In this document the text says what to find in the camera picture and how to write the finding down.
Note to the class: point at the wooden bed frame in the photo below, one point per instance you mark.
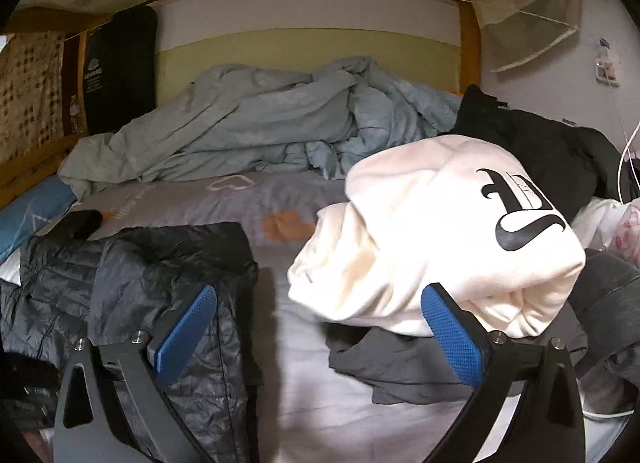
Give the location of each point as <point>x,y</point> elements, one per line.
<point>422,41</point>

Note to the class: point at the blue pillow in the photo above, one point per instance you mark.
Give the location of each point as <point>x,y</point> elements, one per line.
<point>31,212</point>

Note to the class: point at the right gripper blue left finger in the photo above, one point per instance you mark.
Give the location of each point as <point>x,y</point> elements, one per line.
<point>90,425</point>

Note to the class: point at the checkered patterned curtain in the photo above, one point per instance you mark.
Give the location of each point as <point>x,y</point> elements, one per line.
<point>31,93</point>

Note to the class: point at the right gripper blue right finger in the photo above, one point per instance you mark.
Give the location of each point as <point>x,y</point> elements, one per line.
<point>547,423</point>

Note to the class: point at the wall power socket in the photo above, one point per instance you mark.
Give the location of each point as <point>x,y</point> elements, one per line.
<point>604,69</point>

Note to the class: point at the black garment pile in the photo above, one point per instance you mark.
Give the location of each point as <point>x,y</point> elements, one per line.
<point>570,165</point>

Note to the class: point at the black puffer jacket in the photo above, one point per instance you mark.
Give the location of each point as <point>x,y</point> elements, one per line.
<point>73,286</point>

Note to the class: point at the cream white hoodie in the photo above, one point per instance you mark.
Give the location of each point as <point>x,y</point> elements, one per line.
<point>453,210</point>

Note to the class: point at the black hanging bag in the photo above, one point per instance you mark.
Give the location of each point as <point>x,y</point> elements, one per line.
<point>119,73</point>

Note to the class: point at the light blue rumpled duvet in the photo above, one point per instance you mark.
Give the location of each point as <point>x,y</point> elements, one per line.
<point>236,118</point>

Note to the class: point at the dark grey garment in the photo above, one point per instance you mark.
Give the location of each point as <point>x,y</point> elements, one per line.
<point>599,323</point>

